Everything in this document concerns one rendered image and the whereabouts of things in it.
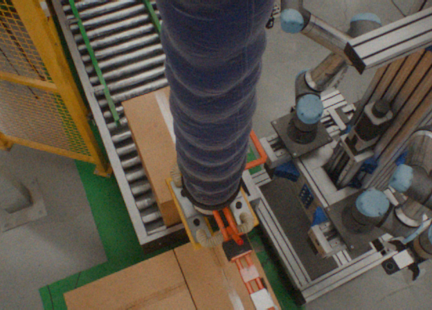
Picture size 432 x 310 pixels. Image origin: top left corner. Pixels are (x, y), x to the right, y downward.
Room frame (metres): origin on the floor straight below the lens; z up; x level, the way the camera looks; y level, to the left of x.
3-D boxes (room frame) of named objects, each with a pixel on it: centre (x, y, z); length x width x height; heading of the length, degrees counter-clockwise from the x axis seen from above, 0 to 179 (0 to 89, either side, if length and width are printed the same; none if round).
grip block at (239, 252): (0.46, -0.08, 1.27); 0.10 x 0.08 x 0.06; 117
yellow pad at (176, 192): (0.64, 0.12, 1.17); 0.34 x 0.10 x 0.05; 27
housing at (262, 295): (0.27, -0.18, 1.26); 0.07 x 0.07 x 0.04; 27
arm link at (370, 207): (0.69, -0.63, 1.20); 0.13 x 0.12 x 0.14; 60
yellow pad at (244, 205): (0.73, -0.05, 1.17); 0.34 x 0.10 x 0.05; 27
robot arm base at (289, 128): (1.12, -0.37, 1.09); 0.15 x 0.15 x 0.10
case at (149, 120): (1.09, 0.23, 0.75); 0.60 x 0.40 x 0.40; 26
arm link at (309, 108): (1.13, -0.37, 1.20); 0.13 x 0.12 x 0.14; 0
